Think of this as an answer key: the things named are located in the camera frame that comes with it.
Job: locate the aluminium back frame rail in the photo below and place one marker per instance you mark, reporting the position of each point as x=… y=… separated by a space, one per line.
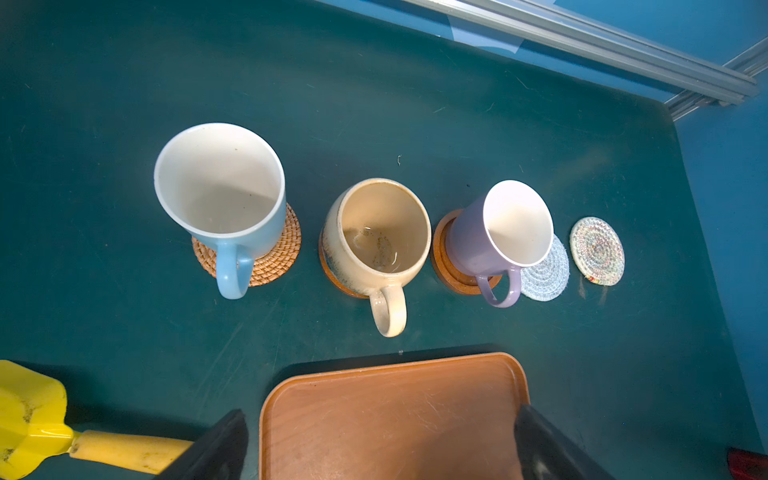
x=569 y=32

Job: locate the yellow toy shovel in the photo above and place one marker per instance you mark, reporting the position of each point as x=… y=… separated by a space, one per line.
x=33 y=429

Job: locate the orange brown serving tray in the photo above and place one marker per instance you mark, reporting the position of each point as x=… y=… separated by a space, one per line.
x=449 y=418

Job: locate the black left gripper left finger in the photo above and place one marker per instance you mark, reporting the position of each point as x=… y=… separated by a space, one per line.
x=219 y=454

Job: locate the brown wooden round coaster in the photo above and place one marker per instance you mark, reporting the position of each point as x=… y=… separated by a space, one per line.
x=454 y=279

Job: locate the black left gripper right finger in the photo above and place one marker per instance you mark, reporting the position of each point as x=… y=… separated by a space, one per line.
x=545 y=452

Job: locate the lavender mug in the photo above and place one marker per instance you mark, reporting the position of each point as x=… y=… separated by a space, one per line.
x=504 y=231

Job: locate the cream speckled mug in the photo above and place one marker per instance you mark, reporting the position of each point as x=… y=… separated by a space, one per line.
x=376 y=238

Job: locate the grey woven round coaster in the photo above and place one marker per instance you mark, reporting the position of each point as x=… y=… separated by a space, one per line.
x=547 y=280

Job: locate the light blue mug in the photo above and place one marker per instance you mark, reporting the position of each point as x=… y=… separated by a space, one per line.
x=226 y=186

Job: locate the multicolour woven round coaster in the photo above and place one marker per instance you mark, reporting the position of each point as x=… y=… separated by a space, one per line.
x=597 y=251

